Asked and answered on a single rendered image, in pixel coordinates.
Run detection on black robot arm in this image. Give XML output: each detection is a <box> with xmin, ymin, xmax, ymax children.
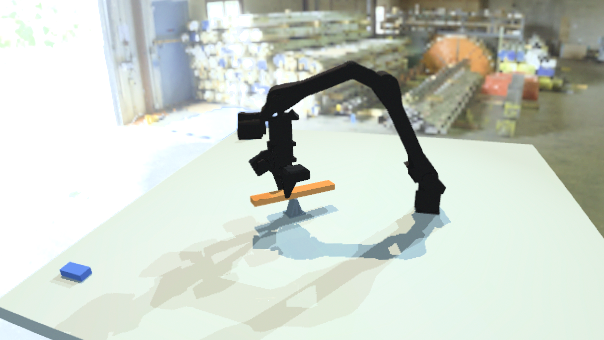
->
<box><xmin>237</xmin><ymin>61</ymin><xmax>446</xmax><ymax>215</ymax></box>

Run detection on orange bar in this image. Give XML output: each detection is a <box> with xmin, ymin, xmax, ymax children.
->
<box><xmin>250</xmin><ymin>180</ymin><xmax>335</xmax><ymax>207</ymax></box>

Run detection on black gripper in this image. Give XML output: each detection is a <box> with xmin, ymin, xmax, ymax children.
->
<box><xmin>267</xmin><ymin>137</ymin><xmax>310</xmax><ymax>199</ymax></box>

